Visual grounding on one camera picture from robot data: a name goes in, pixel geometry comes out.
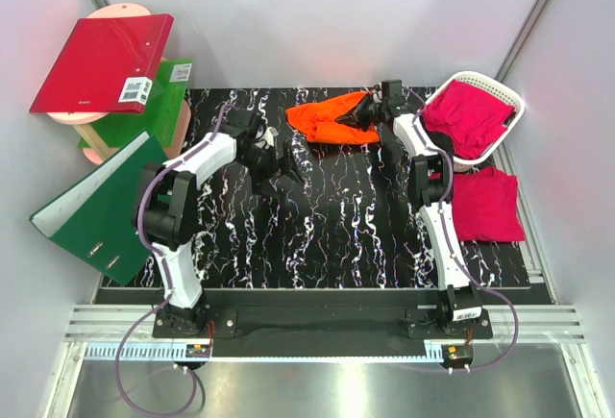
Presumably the purple cable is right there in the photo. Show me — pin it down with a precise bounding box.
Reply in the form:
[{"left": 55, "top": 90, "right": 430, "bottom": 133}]
[
  {"left": 403, "top": 86, "right": 520, "bottom": 372},
  {"left": 113, "top": 102, "right": 239, "bottom": 414}
]

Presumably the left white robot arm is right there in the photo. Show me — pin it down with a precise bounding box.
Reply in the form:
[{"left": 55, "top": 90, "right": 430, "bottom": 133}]
[{"left": 134, "top": 110, "right": 305, "bottom": 337}]

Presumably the dark green ring binder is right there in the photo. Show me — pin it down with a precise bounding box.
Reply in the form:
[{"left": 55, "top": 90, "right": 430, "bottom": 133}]
[{"left": 30, "top": 131, "right": 166, "bottom": 285}]

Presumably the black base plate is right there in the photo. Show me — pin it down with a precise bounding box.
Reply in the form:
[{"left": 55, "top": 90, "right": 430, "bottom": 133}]
[{"left": 153, "top": 306, "right": 494, "bottom": 341}]

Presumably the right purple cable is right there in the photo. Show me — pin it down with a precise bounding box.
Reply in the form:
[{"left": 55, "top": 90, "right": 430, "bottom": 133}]
[{"left": 403, "top": 86, "right": 520, "bottom": 372}]

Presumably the white plastic laundry basket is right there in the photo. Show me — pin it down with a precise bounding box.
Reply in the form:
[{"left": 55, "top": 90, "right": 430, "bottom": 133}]
[{"left": 423, "top": 71, "right": 525, "bottom": 172}]

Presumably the aluminium rail frame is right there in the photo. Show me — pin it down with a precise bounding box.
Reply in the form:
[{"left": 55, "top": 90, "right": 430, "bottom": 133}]
[{"left": 42, "top": 263, "right": 611, "bottom": 418}]

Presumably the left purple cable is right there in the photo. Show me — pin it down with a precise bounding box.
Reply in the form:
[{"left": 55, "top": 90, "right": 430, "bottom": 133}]
[{"left": 113, "top": 102, "right": 239, "bottom": 414}]

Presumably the pink t shirt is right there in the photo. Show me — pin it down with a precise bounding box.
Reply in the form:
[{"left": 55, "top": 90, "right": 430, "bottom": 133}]
[
  {"left": 452, "top": 166, "right": 525, "bottom": 242},
  {"left": 422, "top": 80, "right": 515, "bottom": 160}
]

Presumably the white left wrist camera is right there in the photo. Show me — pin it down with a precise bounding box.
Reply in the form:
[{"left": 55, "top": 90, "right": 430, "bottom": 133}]
[{"left": 257, "top": 127, "right": 278, "bottom": 149}]

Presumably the red ring binder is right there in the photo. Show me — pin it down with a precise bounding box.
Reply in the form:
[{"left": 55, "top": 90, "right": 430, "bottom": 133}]
[{"left": 30, "top": 13, "right": 174, "bottom": 113}]

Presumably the light green folder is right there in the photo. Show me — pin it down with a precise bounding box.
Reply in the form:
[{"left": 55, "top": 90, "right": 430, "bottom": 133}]
[{"left": 92, "top": 59, "right": 193, "bottom": 159}]

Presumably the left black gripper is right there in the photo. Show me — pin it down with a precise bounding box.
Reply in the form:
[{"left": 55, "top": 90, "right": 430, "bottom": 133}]
[{"left": 237, "top": 140, "right": 304, "bottom": 199}]

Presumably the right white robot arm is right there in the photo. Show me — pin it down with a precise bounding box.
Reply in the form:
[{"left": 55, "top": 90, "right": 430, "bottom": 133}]
[{"left": 336, "top": 80, "right": 482, "bottom": 338}]

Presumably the black garment in basket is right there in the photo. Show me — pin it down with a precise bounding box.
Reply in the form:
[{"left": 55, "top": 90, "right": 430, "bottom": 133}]
[{"left": 423, "top": 108, "right": 515, "bottom": 160}]

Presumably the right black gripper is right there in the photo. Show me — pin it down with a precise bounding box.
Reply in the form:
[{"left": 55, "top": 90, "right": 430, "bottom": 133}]
[{"left": 334, "top": 94, "right": 385, "bottom": 132}]

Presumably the orange t shirt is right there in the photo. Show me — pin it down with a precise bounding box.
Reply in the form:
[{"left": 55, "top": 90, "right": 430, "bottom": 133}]
[{"left": 286, "top": 91, "right": 381, "bottom": 145}]

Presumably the pink wooden stool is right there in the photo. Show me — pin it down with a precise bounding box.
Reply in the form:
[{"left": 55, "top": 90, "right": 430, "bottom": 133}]
[{"left": 30, "top": 3, "right": 193, "bottom": 164}]

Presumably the pink t shirt in basket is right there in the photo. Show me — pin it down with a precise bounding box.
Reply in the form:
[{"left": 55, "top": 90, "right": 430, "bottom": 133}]
[{"left": 422, "top": 80, "right": 515, "bottom": 160}]

